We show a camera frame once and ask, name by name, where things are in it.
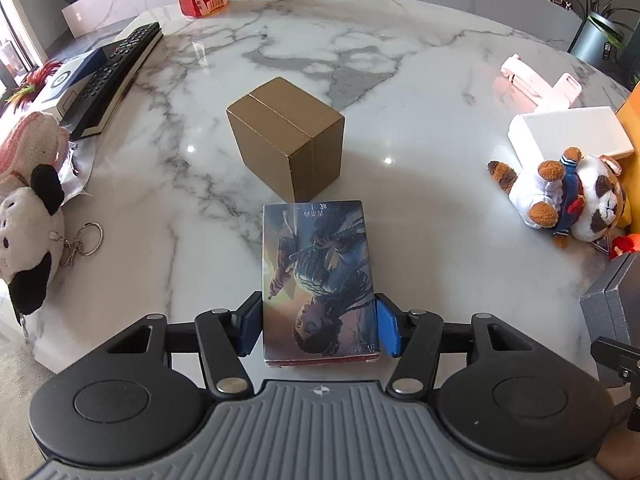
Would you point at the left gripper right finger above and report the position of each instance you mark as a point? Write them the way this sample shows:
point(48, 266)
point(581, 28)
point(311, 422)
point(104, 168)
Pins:
point(413, 338)

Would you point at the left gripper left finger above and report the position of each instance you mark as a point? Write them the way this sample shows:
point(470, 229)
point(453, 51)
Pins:
point(224, 338)

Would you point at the illustrated card box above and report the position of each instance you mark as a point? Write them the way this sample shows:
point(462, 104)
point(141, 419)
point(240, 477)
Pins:
point(317, 287)

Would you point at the white long box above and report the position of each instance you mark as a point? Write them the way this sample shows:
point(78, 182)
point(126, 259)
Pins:
point(596, 131)

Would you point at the black flat case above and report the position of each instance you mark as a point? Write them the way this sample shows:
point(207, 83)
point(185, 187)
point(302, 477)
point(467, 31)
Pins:
point(611, 304)

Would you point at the orange crochet ball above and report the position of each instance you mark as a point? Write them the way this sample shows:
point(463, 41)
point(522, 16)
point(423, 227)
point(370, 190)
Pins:
point(623, 245)

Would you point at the raccoon plush toy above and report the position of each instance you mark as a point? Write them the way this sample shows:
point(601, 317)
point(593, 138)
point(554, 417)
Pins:
point(577, 197)

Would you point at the brown cardboard cube box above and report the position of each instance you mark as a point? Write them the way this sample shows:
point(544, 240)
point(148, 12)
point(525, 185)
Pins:
point(291, 140)

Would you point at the orange cardboard box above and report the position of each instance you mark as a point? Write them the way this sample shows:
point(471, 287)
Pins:
point(629, 117)

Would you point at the pink bunny plush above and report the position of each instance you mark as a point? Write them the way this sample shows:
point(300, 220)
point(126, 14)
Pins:
point(37, 139)

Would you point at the white blue small box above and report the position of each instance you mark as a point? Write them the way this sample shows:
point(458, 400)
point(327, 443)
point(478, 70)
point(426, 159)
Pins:
point(64, 86)

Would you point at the red feather toy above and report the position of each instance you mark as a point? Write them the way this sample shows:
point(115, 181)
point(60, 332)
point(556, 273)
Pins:
point(32, 85)

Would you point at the grey trash bin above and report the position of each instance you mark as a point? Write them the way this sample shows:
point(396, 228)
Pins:
point(597, 40)

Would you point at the cow plush keychain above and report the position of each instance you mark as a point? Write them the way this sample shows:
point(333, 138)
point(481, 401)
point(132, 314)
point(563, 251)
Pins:
point(33, 241)

